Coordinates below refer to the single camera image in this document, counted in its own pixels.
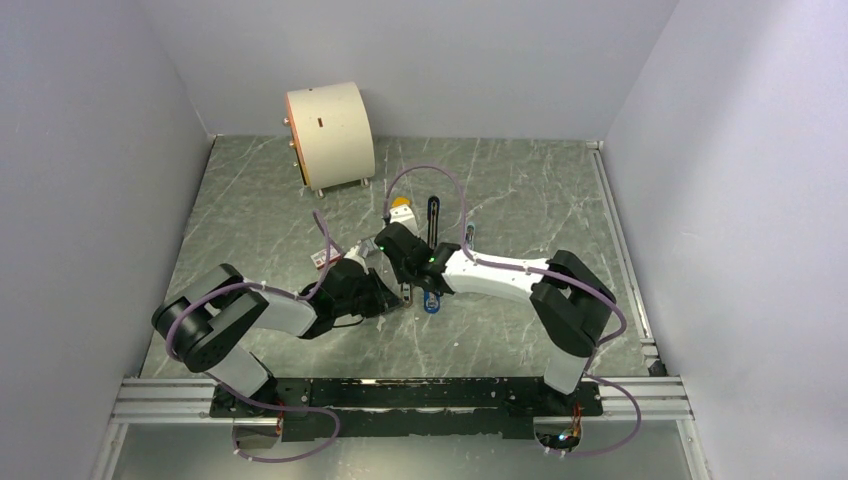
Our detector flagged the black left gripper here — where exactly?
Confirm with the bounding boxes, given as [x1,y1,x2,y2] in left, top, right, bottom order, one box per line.
[334,267,403,318]

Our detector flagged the blue black stapler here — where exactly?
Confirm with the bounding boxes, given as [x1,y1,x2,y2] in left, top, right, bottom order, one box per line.
[423,195,440,314]

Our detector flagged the light blue small box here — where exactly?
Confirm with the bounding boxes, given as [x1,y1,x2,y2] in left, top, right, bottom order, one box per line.
[465,222,476,249]

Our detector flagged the red white staple box sleeve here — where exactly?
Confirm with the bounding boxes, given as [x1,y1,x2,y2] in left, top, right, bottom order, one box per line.
[310,250,328,269]

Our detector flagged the beige brown small box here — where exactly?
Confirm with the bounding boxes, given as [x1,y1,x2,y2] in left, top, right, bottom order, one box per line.
[400,283,414,308]

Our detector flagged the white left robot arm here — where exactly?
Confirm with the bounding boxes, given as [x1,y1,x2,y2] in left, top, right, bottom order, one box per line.
[151,259,403,416]

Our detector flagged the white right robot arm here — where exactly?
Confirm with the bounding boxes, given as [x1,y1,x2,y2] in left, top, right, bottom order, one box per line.
[375,222,621,414]

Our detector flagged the yellow grey small box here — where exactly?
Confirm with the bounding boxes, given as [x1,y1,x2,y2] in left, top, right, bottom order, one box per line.
[391,196,411,209]

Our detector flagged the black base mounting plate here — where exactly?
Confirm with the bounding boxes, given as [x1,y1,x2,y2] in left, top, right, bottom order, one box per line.
[209,377,604,442]

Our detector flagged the beige cylindrical drum device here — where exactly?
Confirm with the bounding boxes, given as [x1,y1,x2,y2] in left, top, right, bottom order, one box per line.
[283,82,376,198]

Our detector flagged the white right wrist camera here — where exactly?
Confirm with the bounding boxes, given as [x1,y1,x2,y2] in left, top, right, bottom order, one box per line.
[389,204,418,235]

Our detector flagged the aluminium right side rail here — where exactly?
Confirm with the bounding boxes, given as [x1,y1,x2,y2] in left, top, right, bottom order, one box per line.
[585,140,668,377]

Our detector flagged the aluminium rail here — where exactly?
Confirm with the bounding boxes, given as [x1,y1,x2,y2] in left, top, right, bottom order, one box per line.
[585,140,668,377]
[110,377,694,426]

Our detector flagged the aluminium front rail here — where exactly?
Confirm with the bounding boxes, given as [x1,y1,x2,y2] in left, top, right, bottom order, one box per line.
[110,377,694,426]

